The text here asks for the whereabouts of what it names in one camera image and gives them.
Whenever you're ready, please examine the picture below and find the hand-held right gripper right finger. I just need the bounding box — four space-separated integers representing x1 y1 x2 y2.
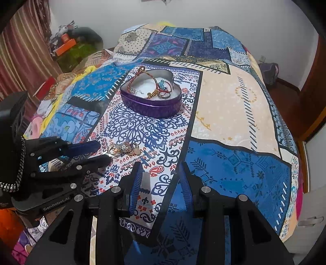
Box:
178 162 294 265

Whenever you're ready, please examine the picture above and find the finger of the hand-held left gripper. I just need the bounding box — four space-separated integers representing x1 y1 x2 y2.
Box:
27 138 101 163
29 154 113 185

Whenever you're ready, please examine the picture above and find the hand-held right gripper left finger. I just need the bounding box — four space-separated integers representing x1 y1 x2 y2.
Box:
25 162 144 265

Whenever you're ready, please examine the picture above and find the pile of rings and bracelets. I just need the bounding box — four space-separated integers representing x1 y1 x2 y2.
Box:
107 142 141 156

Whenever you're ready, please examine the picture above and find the silver chain necklace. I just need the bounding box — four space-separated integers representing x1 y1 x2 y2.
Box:
0 136 26 193

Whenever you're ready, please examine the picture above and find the purple heart-shaped tin box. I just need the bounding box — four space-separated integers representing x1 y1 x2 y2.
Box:
120 69 182 119

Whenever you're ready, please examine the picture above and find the red gold braided bracelet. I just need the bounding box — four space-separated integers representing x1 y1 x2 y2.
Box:
127 66 160 95

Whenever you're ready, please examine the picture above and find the blue beaded bracelet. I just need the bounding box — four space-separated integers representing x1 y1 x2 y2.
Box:
157 78 172 90

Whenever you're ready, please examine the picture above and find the red flat box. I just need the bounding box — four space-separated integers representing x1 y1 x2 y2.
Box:
34 76 57 98

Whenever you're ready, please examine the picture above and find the orange yellow floral bedsheet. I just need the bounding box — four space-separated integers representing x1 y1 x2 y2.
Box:
31 48 120 133

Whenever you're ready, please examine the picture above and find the striped red curtain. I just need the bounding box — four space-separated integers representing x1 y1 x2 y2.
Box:
0 0 60 102

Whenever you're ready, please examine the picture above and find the blue patchwork blanket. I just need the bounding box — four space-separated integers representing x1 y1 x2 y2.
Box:
23 23 303 265

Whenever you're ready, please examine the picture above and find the orange box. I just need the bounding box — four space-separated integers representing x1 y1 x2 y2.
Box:
55 38 77 56

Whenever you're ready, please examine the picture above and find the patterned wrapping paper bundle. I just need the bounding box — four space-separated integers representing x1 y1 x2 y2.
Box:
50 23 78 41

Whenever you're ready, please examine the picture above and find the orange cloth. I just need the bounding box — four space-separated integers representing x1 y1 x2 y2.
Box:
0 208 24 246

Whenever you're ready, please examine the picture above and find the white suitcase with stickers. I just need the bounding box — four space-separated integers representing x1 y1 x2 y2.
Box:
280 183 326 255

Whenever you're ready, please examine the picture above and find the dark bag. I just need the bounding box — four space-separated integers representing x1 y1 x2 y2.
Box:
260 62 280 87

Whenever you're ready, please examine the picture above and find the wooden wardrobe frame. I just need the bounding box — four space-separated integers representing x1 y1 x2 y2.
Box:
297 33 326 146

